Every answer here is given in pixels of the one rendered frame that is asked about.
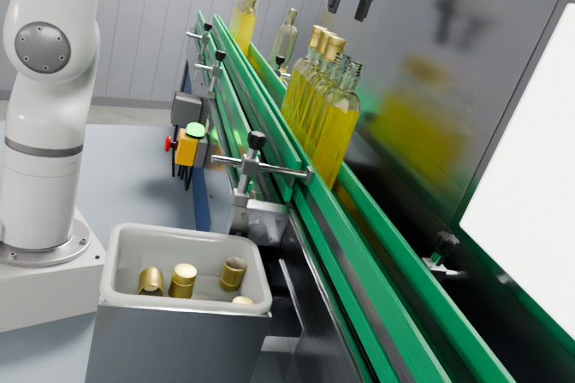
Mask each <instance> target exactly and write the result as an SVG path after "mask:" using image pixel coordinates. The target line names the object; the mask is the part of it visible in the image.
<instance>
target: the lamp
mask: <svg viewBox="0 0 575 383"><path fill-rule="evenodd" d="M204 133H205V128H204V127H203V126H202V125H200V124H198V123H190V124H189V125H187V130H186V135H187V136H188V137H190V138H195V139H202V138H203V137H204Z"/></svg>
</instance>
